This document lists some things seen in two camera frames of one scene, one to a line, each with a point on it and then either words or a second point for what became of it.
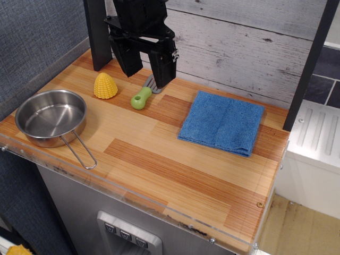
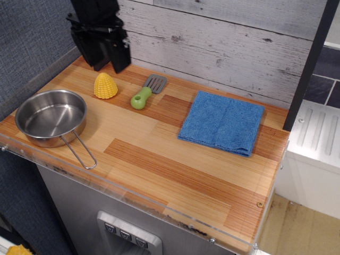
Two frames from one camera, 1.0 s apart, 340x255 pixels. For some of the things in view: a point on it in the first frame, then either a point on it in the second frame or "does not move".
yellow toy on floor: (18, 249) does not move
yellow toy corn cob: (104, 87) does not move
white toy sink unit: (310, 175) does not move
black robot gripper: (142, 24) → (98, 19)
